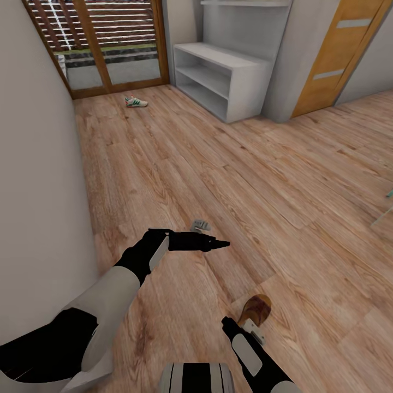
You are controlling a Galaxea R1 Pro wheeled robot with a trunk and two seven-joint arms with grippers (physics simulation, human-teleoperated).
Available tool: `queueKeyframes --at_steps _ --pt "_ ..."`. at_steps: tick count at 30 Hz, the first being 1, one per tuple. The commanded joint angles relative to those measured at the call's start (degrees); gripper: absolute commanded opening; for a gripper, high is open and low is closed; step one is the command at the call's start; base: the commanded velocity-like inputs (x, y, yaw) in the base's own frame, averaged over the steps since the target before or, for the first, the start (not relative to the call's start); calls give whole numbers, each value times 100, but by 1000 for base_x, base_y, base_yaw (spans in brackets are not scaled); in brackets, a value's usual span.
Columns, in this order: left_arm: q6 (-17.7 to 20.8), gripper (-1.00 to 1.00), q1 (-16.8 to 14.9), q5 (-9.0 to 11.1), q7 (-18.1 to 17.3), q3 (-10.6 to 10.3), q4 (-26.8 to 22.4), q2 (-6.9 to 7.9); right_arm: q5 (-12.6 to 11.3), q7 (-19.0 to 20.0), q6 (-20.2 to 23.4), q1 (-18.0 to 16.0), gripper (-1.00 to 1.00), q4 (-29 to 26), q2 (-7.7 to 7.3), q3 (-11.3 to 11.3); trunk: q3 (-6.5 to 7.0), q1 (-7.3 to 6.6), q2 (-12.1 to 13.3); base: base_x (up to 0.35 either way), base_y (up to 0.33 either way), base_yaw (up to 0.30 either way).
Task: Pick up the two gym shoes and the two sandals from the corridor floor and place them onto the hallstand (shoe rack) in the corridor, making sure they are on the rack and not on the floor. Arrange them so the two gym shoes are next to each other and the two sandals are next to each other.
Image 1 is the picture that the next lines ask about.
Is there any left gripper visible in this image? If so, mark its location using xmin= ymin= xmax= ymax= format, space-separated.
xmin=182 ymin=232 xmax=230 ymax=252

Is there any robot trunk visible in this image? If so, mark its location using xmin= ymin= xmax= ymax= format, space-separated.
xmin=158 ymin=363 xmax=235 ymax=393

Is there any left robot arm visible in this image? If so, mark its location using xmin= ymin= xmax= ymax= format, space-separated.
xmin=0 ymin=219 xmax=230 ymax=393

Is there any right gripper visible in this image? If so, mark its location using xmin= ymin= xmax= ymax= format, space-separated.
xmin=222 ymin=316 xmax=245 ymax=341

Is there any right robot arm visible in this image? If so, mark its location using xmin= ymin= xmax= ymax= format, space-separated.
xmin=222 ymin=316 xmax=303 ymax=393

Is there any gym shoe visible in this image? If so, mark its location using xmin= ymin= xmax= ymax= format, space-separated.
xmin=125 ymin=96 xmax=148 ymax=108

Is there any sandal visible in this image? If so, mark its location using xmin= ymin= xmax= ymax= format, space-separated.
xmin=237 ymin=294 xmax=271 ymax=328

